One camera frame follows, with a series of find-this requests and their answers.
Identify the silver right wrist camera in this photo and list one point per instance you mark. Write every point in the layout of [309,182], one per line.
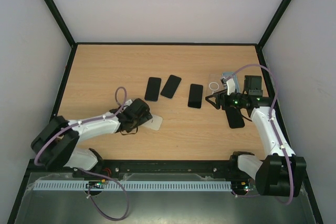
[228,84]

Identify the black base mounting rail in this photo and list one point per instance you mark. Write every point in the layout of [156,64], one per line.
[215,169]

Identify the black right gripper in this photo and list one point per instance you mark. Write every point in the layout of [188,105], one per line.
[223,99]

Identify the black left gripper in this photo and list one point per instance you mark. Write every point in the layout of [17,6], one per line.
[143,119]

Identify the light blue phone case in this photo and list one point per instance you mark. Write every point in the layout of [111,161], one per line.
[235,79]

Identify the black enclosure frame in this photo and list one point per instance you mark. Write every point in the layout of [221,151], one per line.
[34,53]

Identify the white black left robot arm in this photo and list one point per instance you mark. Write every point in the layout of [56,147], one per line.
[56,146]

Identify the clear phone case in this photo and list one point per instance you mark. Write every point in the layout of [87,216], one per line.
[215,83]

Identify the black phone from blue case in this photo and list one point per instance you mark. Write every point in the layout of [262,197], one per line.
[195,96]

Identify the white slotted cable duct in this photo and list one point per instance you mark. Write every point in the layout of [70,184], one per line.
[77,185]

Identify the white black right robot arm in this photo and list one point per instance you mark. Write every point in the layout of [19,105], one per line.
[281,173]

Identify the white phone face down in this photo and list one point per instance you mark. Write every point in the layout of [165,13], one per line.
[154,123]

